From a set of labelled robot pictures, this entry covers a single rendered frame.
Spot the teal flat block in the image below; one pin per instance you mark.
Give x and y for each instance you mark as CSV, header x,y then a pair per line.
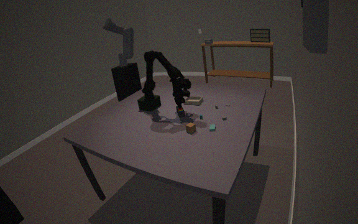
x,y
212,127

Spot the beige tray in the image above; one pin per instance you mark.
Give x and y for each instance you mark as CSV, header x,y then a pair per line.
x,y
193,100

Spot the orange-brown cube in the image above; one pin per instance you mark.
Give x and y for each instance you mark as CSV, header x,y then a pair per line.
x,y
191,127

